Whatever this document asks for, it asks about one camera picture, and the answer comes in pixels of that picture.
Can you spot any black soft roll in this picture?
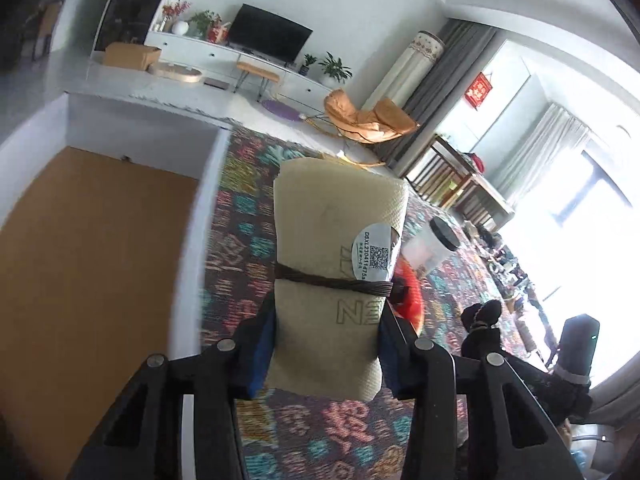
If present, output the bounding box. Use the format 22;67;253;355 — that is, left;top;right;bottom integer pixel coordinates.
460;299;502;360

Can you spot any beige mat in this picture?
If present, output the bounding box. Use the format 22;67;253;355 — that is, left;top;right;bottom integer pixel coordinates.
268;157;408;402

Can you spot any colourful woven table cloth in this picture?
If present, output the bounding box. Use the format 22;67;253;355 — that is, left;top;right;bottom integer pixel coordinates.
199;127;566;480

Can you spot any clear jar black lid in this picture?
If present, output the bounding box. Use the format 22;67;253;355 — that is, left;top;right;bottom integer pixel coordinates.
401;217;461;278

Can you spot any wooden side table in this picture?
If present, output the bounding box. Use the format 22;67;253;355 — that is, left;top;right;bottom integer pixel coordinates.
405;134;515;232

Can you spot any white storage box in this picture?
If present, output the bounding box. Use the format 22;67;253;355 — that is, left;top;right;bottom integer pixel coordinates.
1;93;231;479

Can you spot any orange lounge chair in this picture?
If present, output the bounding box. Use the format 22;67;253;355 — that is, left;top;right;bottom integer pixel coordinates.
323;89;419;144

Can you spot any white tv cabinet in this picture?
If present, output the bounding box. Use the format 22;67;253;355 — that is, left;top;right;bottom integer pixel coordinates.
144;32;332;115

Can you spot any small wooden bench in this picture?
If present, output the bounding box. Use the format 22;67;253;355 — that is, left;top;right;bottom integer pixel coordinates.
233;61;280;102

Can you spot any green potted plant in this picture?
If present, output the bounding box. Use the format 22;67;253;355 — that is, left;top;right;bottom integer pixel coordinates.
319;52;354;89

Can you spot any small dark potted plant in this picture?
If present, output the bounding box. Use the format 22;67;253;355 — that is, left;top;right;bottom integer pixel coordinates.
298;53;318;76

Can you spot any white floor air conditioner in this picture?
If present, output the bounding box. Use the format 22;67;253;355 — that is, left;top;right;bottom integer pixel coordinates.
363;30;445;110

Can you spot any dark grey curtain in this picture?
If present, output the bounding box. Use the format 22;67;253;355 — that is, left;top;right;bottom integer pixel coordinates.
380;18;500;169

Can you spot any brown cardboard box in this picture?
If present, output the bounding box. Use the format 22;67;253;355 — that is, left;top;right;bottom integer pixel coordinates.
102;42;162;72

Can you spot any black television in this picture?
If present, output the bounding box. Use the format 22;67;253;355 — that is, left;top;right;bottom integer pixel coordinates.
227;3;312;64

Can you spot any red flowers white vase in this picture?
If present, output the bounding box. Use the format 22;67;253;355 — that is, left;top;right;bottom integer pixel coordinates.
160;0;192;32

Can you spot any black display cabinet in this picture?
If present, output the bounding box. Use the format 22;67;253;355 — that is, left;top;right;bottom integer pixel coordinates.
93;0;162;52

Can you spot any red wall hanging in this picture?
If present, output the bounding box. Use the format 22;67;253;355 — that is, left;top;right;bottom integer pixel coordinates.
464;72;492;110

